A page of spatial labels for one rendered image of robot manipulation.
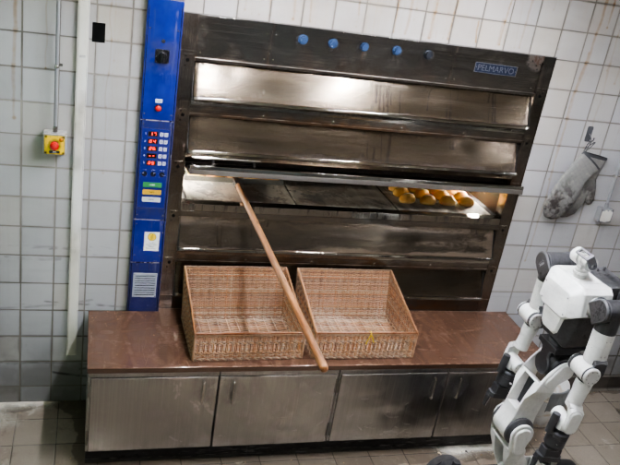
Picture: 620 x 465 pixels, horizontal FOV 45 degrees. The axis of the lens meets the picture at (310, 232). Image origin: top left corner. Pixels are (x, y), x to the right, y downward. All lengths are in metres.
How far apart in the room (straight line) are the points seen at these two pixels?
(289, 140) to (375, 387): 1.32
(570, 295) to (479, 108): 1.26
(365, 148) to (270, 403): 1.38
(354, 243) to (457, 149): 0.74
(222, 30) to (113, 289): 1.41
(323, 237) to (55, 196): 1.37
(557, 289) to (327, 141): 1.35
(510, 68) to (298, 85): 1.13
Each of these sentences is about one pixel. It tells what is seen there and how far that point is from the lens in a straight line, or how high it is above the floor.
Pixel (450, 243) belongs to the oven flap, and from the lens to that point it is 4.33.
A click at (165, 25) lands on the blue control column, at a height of 2.04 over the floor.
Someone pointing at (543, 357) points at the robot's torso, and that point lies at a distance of 3.51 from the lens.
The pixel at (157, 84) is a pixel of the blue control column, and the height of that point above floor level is 1.77.
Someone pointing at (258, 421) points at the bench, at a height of 0.25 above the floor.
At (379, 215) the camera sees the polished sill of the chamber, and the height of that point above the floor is 1.17.
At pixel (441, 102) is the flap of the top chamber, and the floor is 1.80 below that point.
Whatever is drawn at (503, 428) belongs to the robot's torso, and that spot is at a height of 0.62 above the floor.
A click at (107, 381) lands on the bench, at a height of 0.50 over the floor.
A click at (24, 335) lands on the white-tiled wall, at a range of 4.14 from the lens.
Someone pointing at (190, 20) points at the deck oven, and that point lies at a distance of 3.57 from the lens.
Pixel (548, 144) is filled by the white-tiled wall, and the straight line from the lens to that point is 4.37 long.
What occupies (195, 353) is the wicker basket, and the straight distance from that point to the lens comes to 3.63.
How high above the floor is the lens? 2.59
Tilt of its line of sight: 23 degrees down
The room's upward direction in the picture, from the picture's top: 10 degrees clockwise
